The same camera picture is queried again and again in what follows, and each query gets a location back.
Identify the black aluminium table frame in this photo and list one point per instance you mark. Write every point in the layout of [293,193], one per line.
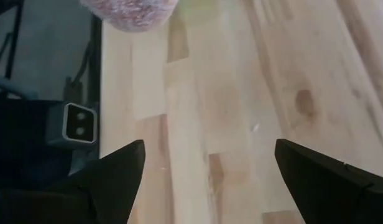
[95,62]

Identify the grey table-level camera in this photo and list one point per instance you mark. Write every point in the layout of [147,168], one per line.
[79,124]

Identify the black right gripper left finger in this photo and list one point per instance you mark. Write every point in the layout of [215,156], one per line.
[117,186]

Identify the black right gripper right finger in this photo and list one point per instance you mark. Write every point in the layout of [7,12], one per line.
[328,193]

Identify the black rig frame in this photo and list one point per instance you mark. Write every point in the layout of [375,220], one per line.
[14,37]

